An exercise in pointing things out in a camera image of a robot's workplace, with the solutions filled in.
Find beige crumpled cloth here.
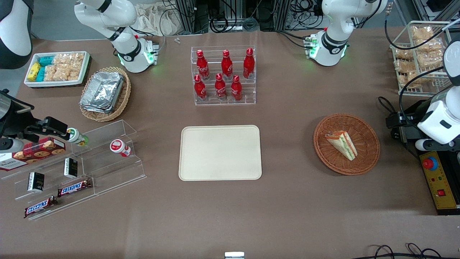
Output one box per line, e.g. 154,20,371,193
134,3,184,37

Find clear acrylic step shelf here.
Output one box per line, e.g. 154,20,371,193
0,120,147,221

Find yellow snack packet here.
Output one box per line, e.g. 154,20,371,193
28,63,41,82

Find white wire rack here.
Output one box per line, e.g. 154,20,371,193
390,21,452,96

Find black floor cables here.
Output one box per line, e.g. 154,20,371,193
359,243,460,259

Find round brown wicker basket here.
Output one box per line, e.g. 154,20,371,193
313,114,380,176

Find oval light wicker basket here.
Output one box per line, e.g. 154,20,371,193
79,67,132,122

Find small black box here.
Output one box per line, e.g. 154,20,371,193
64,158,78,179
28,172,45,192

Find fried snack bag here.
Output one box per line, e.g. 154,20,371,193
411,26,434,40
417,52,446,69
395,59,415,74
395,48,414,61
405,71,426,87
414,38,443,53

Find coiled black cable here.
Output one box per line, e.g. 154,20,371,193
210,14,229,33

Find clear acrylic bottle rack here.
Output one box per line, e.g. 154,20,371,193
190,46,256,106

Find stacked aluminium foil trays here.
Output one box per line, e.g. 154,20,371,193
80,72,125,114

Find black appliance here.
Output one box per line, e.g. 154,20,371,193
386,100,460,216

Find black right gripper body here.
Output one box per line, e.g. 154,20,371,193
0,91,41,140

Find red cola bottle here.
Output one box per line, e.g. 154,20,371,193
196,50,210,80
215,73,227,101
194,74,207,102
221,50,233,80
231,75,243,102
243,48,255,79

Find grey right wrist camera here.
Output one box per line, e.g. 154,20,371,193
0,138,24,152

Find green capped drink bottle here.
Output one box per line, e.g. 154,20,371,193
66,128,89,147

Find red capped drink bottle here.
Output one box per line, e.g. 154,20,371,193
110,139,132,158

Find white rectangular snack tray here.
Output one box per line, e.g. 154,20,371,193
24,51,91,88

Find black appliance power cable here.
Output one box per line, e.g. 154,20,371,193
378,96,421,160

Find beige rectangular serving tray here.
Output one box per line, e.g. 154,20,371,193
179,125,262,181

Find brown Snickers bar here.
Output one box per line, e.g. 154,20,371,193
57,179,93,197
24,196,58,219

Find yellow control box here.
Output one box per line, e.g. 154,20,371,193
420,151,459,210

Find triangular sandwich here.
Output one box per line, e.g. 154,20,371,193
325,131,358,161

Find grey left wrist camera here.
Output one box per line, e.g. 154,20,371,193
415,138,460,152

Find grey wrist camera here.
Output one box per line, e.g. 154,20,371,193
0,138,24,152
415,138,460,152

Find aluminium frame post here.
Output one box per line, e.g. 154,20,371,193
276,0,292,31
179,0,197,35

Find red tartan cookie box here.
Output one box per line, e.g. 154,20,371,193
0,137,66,172

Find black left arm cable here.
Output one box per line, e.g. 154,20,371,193
384,7,452,124

